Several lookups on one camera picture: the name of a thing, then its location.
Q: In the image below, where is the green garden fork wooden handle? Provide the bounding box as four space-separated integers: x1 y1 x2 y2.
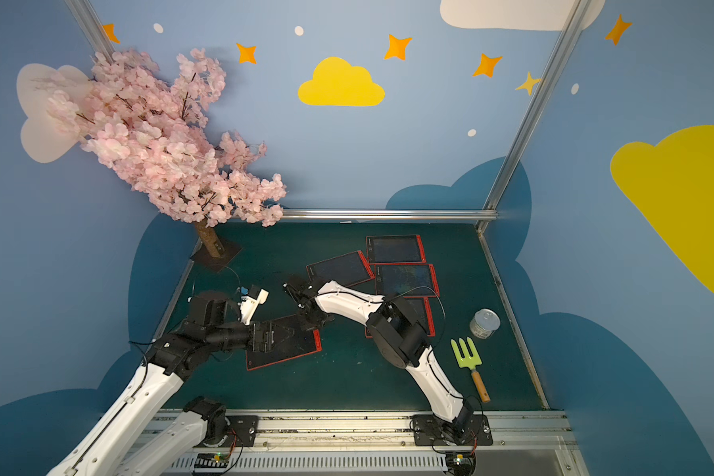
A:
450 337 491 404

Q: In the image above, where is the colourful scribble red writing tablet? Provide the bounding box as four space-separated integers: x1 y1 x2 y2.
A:
375 264 436 298

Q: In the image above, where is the pink cherry blossom tree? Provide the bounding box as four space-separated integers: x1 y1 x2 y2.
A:
41 49 287 261

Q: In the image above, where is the red stylus pair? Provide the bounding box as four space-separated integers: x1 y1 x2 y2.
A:
415 235 426 263

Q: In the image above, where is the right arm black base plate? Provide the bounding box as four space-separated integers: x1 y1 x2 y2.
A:
410 415 494 448

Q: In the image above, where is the aluminium front rail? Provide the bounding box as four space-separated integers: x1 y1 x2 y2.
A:
131 411 588 475

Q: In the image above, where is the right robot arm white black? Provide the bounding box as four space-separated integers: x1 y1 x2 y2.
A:
283 276 474 444

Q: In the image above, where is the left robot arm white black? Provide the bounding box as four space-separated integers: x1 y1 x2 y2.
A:
50 287 275 475

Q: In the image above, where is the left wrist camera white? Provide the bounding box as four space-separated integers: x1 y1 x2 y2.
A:
238 285 269 325

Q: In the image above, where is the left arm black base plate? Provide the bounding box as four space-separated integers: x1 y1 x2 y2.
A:
216 415 260 448

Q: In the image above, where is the aluminium back frame bar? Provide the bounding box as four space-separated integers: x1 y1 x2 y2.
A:
284 208 498 222

